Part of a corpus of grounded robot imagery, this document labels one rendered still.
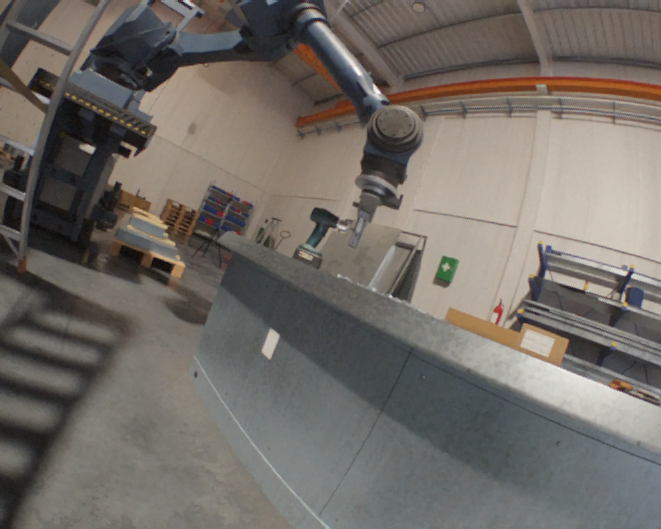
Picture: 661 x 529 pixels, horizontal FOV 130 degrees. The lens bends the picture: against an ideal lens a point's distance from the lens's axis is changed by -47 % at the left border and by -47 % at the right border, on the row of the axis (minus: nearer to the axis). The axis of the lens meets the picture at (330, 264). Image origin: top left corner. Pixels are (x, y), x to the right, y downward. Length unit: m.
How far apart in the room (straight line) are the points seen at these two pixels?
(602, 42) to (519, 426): 8.45
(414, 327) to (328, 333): 0.25
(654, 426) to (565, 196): 5.68
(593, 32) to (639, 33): 1.22
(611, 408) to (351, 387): 0.49
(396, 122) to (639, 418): 0.88
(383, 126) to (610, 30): 7.90
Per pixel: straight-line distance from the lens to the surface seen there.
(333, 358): 0.67
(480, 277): 5.67
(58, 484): 0.80
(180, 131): 11.74
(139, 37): 2.07
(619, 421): 0.48
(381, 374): 0.60
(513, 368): 0.46
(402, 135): 0.88
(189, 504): 0.82
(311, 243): 1.16
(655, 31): 8.56
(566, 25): 8.37
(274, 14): 1.54
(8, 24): 1.58
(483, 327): 1.10
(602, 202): 6.01
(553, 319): 4.34
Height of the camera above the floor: 0.65
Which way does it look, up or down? 2 degrees up
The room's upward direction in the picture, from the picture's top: 23 degrees clockwise
